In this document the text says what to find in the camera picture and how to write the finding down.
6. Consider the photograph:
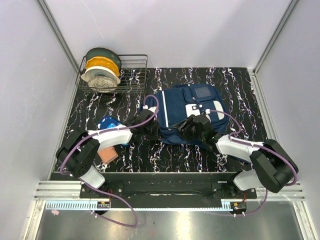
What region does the small pink eraser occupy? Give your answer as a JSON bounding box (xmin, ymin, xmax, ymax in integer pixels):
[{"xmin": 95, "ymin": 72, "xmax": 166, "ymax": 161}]
[{"xmin": 51, "ymin": 209, "xmax": 60, "ymax": 216}]

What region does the dark green plate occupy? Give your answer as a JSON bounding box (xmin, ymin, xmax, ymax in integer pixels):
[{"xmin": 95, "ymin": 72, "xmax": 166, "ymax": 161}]
[{"xmin": 85, "ymin": 47, "xmax": 122, "ymax": 69}]

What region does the speckled grey plate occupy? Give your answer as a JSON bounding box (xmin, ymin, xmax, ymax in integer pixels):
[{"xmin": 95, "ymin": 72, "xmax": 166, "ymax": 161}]
[{"xmin": 88, "ymin": 76, "xmax": 118, "ymax": 93}]

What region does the navy blue student backpack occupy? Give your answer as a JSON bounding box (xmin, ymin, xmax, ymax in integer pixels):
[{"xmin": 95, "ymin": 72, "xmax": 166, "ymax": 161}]
[{"xmin": 140, "ymin": 84, "xmax": 230, "ymax": 152}]

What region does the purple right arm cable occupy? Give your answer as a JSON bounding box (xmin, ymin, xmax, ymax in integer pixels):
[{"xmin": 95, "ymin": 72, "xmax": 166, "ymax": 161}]
[{"xmin": 208, "ymin": 109, "xmax": 299, "ymax": 217}]

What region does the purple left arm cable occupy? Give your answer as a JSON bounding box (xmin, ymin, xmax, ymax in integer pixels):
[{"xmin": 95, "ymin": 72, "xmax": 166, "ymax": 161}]
[{"xmin": 59, "ymin": 94, "xmax": 160, "ymax": 228}]

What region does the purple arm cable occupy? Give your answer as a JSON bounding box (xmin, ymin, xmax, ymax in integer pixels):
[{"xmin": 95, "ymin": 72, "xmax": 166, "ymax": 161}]
[
  {"xmin": 59, "ymin": 94, "xmax": 160, "ymax": 228},
  {"xmin": 208, "ymin": 109, "xmax": 299, "ymax": 217}
]

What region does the dark wire dish rack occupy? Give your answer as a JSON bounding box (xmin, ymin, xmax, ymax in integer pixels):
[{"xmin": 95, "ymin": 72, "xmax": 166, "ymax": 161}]
[{"xmin": 75, "ymin": 54, "xmax": 148, "ymax": 94}]

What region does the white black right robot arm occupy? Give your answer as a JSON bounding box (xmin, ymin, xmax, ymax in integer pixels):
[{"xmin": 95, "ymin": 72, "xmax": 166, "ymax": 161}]
[{"xmin": 173, "ymin": 114, "xmax": 299, "ymax": 199}]

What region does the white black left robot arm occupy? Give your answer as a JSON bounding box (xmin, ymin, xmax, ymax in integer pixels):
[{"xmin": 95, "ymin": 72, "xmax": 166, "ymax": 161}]
[{"xmin": 56, "ymin": 107, "xmax": 158, "ymax": 198}]

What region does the yellow plate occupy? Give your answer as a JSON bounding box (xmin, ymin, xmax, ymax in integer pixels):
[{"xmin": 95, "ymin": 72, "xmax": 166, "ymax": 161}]
[{"xmin": 85, "ymin": 56, "xmax": 120, "ymax": 77}]

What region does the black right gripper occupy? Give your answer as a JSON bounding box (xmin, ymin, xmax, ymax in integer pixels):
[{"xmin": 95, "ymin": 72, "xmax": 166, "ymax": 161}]
[{"xmin": 172, "ymin": 114, "xmax": 205, "ymax": 143}]

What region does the blue patterned pencil case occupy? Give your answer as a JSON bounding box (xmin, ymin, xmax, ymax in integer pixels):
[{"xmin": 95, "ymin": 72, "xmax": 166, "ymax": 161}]
[{"xmin": 97, "ymin": 116, "xmax": 132, "ymax": 146}]

